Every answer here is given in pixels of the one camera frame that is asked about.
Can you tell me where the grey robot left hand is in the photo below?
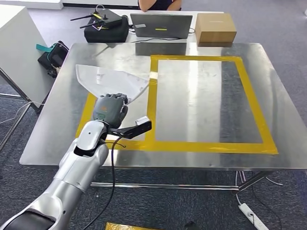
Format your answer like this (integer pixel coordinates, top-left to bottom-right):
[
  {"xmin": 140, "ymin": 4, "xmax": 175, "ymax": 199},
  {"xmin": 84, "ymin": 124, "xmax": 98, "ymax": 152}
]
[{"xmin": 93, "ymin": 92, "xmax": 129, "ymax": 129}]

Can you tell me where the white plastic shell part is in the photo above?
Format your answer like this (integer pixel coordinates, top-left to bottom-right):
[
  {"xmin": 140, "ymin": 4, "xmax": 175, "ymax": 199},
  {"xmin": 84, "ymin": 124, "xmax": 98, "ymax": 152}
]
[{"xmin": 76, "ymin": 64, "xmax": 150, "ymax": 105}]

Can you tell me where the stainless steel workbench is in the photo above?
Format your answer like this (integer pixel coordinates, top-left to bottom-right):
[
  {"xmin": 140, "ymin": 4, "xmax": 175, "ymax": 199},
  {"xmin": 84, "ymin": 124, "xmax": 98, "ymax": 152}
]
[{"xmin": 19, "ymin": 42, "xmax": 307, "ymax": 195}]

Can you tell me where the black padded carry case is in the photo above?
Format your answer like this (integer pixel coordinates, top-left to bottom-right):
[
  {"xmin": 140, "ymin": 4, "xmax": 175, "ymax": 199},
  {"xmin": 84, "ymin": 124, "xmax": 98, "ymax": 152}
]
[{"xmin": 84, "ymin": 16, "xmax": 129, "ymax": 44}]

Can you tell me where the black remote controller with antennas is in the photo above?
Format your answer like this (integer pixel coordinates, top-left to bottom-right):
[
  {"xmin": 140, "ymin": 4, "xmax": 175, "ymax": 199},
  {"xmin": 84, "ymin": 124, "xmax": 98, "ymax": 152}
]
[{"xmin": 70, "ymin": 4, "xmax": 122, "ymax": 32}]

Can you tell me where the grey laptop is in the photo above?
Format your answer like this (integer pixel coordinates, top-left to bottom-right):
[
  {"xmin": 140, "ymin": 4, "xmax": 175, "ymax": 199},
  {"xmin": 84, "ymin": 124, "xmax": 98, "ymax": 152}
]
[{"xmin": 130, "ymin": 13, "xmax": 193, "ymax": 39}]

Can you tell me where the person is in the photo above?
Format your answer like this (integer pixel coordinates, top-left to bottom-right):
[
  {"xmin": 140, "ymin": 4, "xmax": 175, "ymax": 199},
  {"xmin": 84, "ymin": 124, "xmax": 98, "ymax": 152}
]
[{"xmin": 138, "ymin": 0, "xmax": 182, "ymax": 12}]

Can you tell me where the yellow floor tape outline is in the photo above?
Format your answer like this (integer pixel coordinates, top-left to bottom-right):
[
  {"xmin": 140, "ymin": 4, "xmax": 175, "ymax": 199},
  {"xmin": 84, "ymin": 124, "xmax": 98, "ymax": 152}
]
[{"xmin": 105, "ymin": 222, "xmax": 157, "ymax": 230}]

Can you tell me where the white side table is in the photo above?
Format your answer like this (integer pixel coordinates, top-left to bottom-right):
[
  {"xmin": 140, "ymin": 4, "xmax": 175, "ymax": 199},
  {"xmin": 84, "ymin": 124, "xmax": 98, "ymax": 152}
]
[{"xmin": 0, "ymin": 4, "xmax": 56, "ymax": 151}]

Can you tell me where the cardboard box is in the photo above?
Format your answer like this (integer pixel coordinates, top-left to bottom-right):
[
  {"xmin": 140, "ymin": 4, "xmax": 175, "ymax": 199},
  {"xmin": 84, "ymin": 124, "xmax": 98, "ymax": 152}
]
[{"xmin": 194, "ymin": 12, "xmax": 237, "ymax": 45}]

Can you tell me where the white power strip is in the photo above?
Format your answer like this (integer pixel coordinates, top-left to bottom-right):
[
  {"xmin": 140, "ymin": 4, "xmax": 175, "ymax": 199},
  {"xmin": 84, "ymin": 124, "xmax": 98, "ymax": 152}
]
[{"xmin": 238, "ymin": 203, "xmax": 270, "ymax": 230}]

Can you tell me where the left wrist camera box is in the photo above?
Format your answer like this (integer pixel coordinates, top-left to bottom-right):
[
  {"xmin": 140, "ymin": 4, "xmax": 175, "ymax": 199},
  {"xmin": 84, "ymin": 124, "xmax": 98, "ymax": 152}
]
[{"xmin": 107, "ymin": 116, "xmax": 153, "ymax": 140}]

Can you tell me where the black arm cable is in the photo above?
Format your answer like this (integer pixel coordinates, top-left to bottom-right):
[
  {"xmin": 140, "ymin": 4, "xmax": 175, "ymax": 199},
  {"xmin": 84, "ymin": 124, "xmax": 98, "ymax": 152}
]
[{"xmin": 82, "ymin": 136, "xmax": 126, "ymax": 230}]

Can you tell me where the black bag with teal strap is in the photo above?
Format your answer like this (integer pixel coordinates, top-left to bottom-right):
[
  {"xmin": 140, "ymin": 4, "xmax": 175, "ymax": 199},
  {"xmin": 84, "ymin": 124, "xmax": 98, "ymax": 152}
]
[{"xmin": 36, "ymin": 40, "xmax": 70, "ymax": 79}]

